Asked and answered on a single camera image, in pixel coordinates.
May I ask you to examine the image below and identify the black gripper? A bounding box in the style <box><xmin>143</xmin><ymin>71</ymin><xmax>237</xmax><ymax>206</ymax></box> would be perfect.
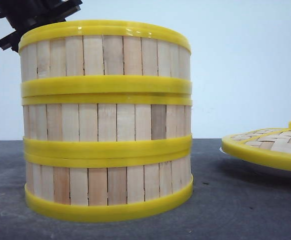
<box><xmin>0</xmin><ymin>0</ymin><xmax>83</xmax><ymax>52</ymax></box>

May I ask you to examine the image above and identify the bamboo steamer basket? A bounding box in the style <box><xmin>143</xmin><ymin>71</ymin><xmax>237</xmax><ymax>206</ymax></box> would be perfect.
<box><xmin>19</xmin><ymin>20</ymin><xmax>192</xmax><ymax>106</ymax></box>
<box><xmin>23</xmin><ymin>149</ymin><xmax>194</xmax><ymax>223</ymax></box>

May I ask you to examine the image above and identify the woven bamboo steamer lid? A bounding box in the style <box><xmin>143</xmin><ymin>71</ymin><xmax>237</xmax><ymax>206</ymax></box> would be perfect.
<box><xmin>221</xmin><ymin>121</ymin><xmax>291</xmax><ymax>172</ymax></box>

